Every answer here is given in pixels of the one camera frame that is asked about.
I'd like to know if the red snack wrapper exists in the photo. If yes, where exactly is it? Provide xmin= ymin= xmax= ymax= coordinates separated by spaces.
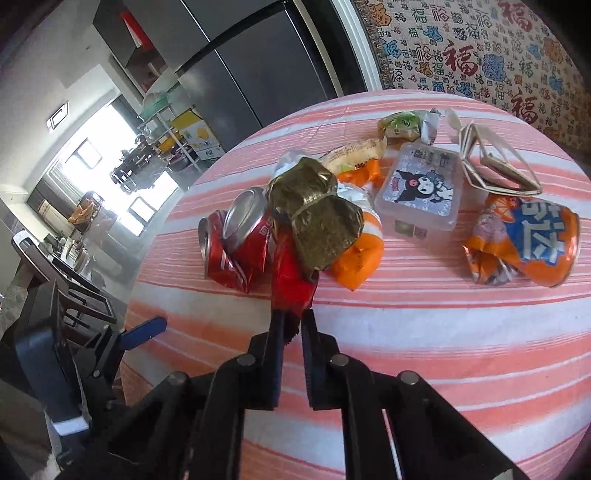
xmin=270 ymin=226 xmax=320 ymax=344

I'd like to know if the dark grey refrigerator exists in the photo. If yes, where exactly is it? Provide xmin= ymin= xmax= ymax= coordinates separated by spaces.
xmin=171 ymin=0 xmax=370 ymax=139

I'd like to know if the wall vent panel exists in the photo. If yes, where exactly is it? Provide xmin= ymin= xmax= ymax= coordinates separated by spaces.
xmin=46 ymin=102 xmax=70 ymax=133

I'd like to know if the gold foil wrapper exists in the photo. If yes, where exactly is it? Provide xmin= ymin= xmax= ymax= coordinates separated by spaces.
xmin=268 ymin=157 xmax=365 ymax=273

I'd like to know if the large orange white snack packet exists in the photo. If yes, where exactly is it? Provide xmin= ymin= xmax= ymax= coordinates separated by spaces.
xmin=330 ymin=182 xmax=386 ymax=291

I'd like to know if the clear plastic box cartoon lid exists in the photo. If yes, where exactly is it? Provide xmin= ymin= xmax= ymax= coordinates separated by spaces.
xmin=374 ymin=142 xmax=465 ymax=241

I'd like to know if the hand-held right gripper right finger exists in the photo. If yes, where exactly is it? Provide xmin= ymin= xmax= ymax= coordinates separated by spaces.
xmin=300 ymin=308 xmax=532 ymax=480

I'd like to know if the yellow cardboard box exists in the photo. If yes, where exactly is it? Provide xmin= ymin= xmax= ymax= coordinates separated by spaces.
xmin=173 ymin=111 xmax=221 ymax=160

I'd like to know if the orange white striped tablecloth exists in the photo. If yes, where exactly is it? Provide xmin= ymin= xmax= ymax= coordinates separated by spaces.
xmin=122 ymin=90 xmax=591 ymax=480

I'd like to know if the dark wooden chair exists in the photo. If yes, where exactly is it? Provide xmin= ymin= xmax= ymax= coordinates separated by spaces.
xmin=11 ymin=231 xmax=119 ymax=329

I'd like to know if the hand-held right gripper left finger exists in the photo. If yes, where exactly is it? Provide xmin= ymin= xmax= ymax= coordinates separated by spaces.
xmin=106 ymin=308 xmax=288 ymax=480

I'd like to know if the crushed red soda can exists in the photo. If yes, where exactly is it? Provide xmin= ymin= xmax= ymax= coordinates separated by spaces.
xmin=198 ymin=210 xmax=252 ymax=294
xmin=223 ymin=186 xmax=276 ymax=278

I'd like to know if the dark wall cabinet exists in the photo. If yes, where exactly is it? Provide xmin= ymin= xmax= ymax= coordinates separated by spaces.
xmin=92 ymin=0 xmax=168 ymax=80

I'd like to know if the metal storage rack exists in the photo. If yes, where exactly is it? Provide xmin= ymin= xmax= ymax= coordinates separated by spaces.
xmin=111 ymin=92 xmax=204 ymax=190

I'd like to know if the large printed blanket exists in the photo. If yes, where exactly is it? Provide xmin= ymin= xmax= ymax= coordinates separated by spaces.
xmin=353 ymin=0 xmax=591 ymax=153

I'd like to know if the silver crumpled wrapper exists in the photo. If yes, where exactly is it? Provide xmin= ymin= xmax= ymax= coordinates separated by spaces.
xmin=270 ymin=150 xmax=315 ymax=186

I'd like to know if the orange blue chip bag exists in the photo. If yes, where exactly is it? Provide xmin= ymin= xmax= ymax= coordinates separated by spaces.
xmin=463 ymin=193 xmax=581 ymax=288

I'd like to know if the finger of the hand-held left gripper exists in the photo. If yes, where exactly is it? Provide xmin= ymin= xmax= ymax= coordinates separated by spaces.
xmin=76 ymin=316 xmax=168 ymax=416

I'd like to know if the small orange snack packet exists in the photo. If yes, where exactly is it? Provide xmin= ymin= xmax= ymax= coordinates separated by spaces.
xmin=339 ymin=159 xmax=382 ymax=190

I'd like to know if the beige snack wrapper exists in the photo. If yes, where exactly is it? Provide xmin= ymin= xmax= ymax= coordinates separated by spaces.
xmin=318 ymin=137 xmax=387 ymax=172

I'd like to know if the green snack packet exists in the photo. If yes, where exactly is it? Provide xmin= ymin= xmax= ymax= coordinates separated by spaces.
xmin=379 ymin=112 xmax=428 ymax=141

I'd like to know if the white folded paper bag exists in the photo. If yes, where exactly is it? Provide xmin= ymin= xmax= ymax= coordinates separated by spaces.
xmin=445 ymin=108 xmax=542 ymax=195

